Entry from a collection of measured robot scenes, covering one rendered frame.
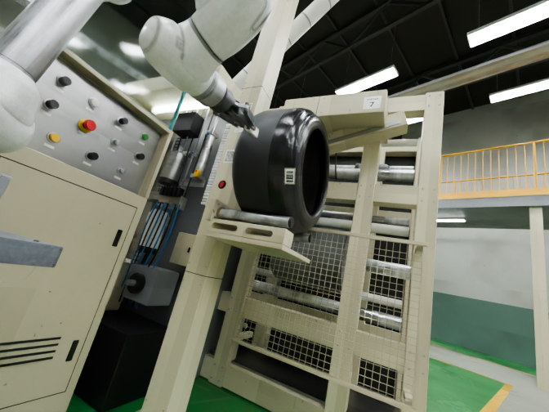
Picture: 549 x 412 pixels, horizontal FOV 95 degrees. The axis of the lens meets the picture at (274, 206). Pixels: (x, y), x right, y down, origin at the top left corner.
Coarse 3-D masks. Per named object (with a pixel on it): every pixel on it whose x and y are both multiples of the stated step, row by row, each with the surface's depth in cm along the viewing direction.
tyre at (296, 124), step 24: (264, 120) 103; (288, 120) 98; (312, 120) 105; (240, 144) 102; (264, 144) 97; (288, 144) 94; (312, 144) 138; (240, 168) 100; (264, 168) 96; (312, 168) 145; (240, 192) 103; (264, 192) 98; (288, 192) 96; (312, 192) 144; (288, 216) 101; (312, 216) 119
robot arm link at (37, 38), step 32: (64, 0) 67; (96, 0) 74; (128, 0) 87; (32, 32) 63; (64, 32) 68; (0, 64) 57; (32, 64) 64; (0, 96) 57; (32, 96) 63; (0, 128) 59; (32, 128) 68
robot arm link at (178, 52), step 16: (160, 16) 50; (144, 32) 50; (160, 32) 48; (176, 32) 50; (192, 32) 51; (144, 48) 50; (160, 48) 50; (176, 48) 51; (192, 48) 52; (208, 48) 53; (160, 64) 52; (176, 64) 53; (192, 64) 54; (208, 64) 55; (176, 80) 56; (192, 80) 57; (208, 80) 60
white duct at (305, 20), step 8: (320, 0) 186; (328, 0) 186; (336, 0) 189; (312, 8) 186; (320, 8) 187; (328, 8) 191; (304, 16) 187; (312, 16) 188; (320, 16) 192; (296, 24) 188; (304, 24) 188; (312, 24) 192; (296, 32) 189; (304, 32) 193; (288, 40) 190; (296, 40) 194; (248, 64) 193; (240, 72) 194; (240, 80) 193; (240, 88) 195
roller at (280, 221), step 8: (224, 208) 112; (224, 216) 109; (232, 216) 107; (240, 216) 105; (248, 216) 104; (256, 216) 102; (264, 216) 101; (272, 216) 100; (280, 216) 99; (264, 224) 102; (272, 224) 99; (280, 224) 97; (288, 224) 96
